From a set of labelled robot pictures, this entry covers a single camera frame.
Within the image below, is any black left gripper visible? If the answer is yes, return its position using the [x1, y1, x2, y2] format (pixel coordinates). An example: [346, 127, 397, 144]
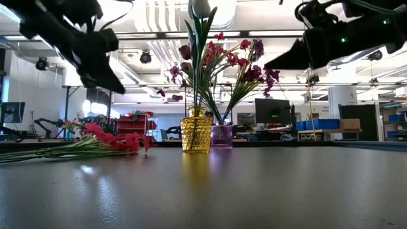
[18, 12, 127, 95]

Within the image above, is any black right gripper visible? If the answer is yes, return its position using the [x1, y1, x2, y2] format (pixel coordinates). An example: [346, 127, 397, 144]
[264, 18, 398, 71]

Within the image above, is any red flower bunch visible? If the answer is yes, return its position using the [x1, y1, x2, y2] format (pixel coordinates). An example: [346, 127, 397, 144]
[0, 122, 151, 165]
[203, 31, 252, 123]

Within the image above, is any white tulip flower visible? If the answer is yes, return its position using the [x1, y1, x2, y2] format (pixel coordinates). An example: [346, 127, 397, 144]
[183, 0, 219, 109]

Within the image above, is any distant flower vase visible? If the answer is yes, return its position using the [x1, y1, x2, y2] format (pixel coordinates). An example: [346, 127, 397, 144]
[62, 119, 81, 139]

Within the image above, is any purple ribbed glass vase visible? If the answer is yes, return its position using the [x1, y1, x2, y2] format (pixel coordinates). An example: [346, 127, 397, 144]
[210, 120, 234, 149]

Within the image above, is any yellow glass vase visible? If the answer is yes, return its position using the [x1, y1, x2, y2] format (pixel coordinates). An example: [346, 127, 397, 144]
[180, 106, 213, 154]

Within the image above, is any black computer monitor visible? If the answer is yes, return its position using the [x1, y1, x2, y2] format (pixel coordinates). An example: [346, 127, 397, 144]
[0, 101, 26, 125]
[254, 97, 293, 125]

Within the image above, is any red bin rack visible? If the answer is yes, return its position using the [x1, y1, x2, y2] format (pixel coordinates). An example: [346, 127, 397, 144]
[118, 111, 157, 142]

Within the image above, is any large blue plastic bin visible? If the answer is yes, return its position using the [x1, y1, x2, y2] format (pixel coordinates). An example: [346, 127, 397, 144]
[305, 118, 340, 130]

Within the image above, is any grey rolling cart table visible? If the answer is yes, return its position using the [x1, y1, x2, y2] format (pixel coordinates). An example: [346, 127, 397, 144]
[297, 128, 363, 141]

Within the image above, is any cardboard box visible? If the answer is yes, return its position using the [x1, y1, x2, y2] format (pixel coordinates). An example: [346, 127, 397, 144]
[340, 118, 361, 130]

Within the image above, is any black upright panel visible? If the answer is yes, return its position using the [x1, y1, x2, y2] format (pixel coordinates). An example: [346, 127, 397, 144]
[338, 103, 378, 141]

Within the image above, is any shelf with blue bins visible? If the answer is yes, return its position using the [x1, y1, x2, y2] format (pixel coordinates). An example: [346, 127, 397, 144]
[381, 104, 407, 141]

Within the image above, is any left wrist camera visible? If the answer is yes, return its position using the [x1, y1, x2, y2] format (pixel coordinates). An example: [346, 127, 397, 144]
[91, 27, 120, 54]

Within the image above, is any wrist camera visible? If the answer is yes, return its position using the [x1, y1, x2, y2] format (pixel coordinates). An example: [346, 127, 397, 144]
[294, 0, 340, 31]
[91, 27, 120, 54]

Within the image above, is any yellow hanging cable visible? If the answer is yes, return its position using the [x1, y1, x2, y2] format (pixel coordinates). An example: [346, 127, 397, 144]
[306, 68, 318, 141]

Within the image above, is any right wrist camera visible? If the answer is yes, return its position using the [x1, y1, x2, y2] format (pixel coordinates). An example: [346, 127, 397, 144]
[294, 0, 340, 31]

